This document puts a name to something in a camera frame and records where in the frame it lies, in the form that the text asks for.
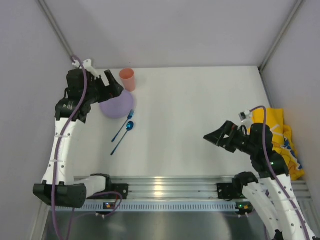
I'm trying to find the purple plastic plate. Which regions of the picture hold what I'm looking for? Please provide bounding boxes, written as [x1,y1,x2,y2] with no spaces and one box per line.
[99,90,135,119]

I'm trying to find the pink plastic cup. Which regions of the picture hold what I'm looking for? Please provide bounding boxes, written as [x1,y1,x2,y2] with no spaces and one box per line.
[119,68,136,92]

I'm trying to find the blue metal fork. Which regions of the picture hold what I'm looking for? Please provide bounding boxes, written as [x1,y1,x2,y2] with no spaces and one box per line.
[111,109,135,143]

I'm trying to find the blue metal spoon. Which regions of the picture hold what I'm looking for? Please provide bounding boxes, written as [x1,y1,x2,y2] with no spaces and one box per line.
[110,121,135,156]

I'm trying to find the yellow Pikachu placemat cloth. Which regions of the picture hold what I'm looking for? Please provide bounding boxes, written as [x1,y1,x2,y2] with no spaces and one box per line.
[266,107,305,181]

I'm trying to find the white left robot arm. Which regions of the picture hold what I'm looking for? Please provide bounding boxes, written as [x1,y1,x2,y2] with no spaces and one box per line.
[33,68,124,209]

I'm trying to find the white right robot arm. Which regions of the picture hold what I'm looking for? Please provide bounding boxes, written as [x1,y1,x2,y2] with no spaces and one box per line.
[203,120,318,240]

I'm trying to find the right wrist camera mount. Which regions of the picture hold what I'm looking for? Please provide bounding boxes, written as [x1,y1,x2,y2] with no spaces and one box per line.
[239,110,253,130]

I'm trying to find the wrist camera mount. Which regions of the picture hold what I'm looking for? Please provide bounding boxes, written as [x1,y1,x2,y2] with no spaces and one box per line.
[239,110,253,130]
[67,58,108,89]

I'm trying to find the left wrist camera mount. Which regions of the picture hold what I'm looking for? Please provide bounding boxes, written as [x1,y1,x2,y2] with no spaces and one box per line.
[67,58,108,89]

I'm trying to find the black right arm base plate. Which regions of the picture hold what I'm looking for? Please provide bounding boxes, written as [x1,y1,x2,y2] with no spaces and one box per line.
[216,183,238,202]

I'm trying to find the perforated cable duct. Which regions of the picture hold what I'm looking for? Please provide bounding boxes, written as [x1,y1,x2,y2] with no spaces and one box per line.
[75,201,253,213]

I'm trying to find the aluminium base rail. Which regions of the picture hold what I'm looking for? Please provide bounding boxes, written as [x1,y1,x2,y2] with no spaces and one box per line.
[72,175,312,201]

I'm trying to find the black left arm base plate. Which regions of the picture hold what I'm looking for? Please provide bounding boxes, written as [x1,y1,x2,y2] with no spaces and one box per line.
[106,183,129,200]

